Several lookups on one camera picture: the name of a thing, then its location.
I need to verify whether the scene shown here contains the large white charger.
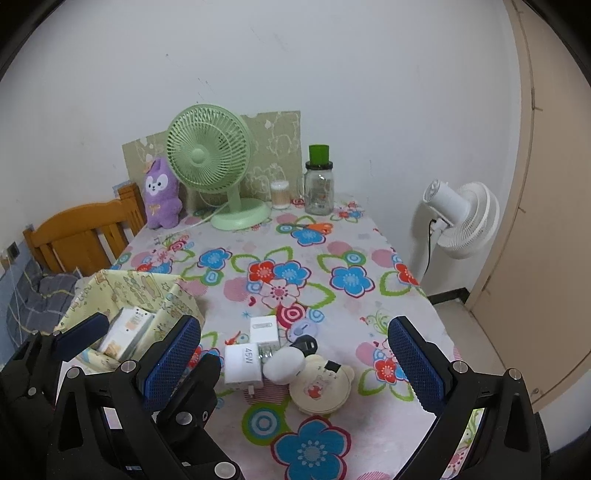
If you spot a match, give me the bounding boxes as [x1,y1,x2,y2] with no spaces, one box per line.
[225,343,264,395]

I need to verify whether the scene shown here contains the black fan cable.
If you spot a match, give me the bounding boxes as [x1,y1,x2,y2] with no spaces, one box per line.
[425,217,439,278]

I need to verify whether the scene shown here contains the cotton swab jar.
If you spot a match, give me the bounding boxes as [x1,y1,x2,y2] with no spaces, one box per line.
[270,180,291,210]

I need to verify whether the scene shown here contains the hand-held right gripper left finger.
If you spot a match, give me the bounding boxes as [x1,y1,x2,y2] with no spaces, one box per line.
[46,315,202,480]

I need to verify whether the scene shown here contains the floral tablecloth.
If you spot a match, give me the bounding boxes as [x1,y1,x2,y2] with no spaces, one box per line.
[55,194,490,480]

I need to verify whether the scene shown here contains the yellow fabric storage box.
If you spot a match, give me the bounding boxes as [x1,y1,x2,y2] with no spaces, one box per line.
[54,269,206,374]

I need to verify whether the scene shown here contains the purple plush toy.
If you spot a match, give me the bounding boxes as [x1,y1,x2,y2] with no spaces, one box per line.
[142,157,184,230]

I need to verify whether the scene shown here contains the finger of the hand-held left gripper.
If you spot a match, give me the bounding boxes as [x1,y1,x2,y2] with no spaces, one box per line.
[0,312,110,444]
[154,353,245,480]

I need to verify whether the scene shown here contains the glass jar with green lid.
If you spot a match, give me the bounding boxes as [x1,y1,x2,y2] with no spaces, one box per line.
[295,144,334,216]

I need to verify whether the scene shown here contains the white standing fan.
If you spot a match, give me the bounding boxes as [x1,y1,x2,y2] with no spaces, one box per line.
[411,181,501,296]

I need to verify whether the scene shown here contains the black round gadget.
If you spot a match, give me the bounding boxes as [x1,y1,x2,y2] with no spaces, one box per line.
[291,335,319,357]

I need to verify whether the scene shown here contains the orange handled scissors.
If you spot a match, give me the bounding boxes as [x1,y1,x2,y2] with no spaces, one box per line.
[277,222,334,234]

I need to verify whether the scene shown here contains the beige door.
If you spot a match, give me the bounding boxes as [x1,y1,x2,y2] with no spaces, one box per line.
[466,0,591,411]

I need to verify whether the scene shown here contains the green desk fan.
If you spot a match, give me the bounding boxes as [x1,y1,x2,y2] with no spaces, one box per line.
[166,105,272,232]

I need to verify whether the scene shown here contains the lavender round gadget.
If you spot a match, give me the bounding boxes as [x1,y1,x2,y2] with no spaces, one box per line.
[287,320,317,342]

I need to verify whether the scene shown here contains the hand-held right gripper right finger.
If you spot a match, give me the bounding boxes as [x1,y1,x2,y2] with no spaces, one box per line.
[388,316,550,480]

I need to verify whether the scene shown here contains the cream bear round case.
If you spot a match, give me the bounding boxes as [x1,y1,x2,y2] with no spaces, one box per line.
[289,353,355,415]

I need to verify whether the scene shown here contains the white carton box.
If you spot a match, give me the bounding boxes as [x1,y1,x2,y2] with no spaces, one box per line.
[98,307,155,363]

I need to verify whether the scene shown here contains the white fan cable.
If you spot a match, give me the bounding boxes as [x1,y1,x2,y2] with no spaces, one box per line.
[181,203,222,228]

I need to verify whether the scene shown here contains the beige patterned board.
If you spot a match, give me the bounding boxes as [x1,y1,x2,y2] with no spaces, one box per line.
[122,111,302,215]

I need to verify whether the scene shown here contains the blue plaid blanket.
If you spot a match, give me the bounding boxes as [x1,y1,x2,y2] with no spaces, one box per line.
[0,258,84,356]

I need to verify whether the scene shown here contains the small white charger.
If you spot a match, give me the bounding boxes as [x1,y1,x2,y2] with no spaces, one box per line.
[250,316,278,346]

